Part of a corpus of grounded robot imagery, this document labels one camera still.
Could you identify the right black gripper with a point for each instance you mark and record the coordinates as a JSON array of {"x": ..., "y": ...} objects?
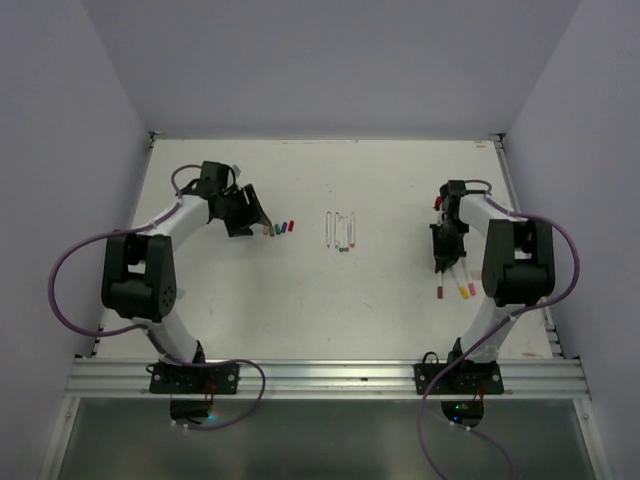
[{"x": 445, "y": 256}]

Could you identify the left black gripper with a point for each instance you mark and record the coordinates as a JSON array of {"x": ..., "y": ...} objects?
[{"x": 251, "y": 212}]

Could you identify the pink marker pen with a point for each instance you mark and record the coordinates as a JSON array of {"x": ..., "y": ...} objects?
[{"x": 468, "y": 277}]

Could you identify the yellow marker pen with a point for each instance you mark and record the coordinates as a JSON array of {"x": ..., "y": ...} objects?
[{"x": 460, "y": 285}]

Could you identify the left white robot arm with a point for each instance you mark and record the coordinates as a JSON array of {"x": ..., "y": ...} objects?
[{"x": 139, "y": 280}]

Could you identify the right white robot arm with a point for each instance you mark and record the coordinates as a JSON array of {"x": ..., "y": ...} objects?
[{"x": 517, "y": 271}]

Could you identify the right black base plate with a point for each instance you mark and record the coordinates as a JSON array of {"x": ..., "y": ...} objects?
[{"x": 468, "y": 378}]

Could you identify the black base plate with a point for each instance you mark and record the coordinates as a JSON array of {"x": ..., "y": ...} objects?
[
  {"x": 173, "y": 379},
  {"x": 468, "y": 378}
]

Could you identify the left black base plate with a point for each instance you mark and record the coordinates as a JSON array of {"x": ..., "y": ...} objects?
[{"x": 173, "y": 379}]

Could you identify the aluminium front rail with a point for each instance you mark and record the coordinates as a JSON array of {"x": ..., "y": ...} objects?
[{"x": 541, "y": 379}]

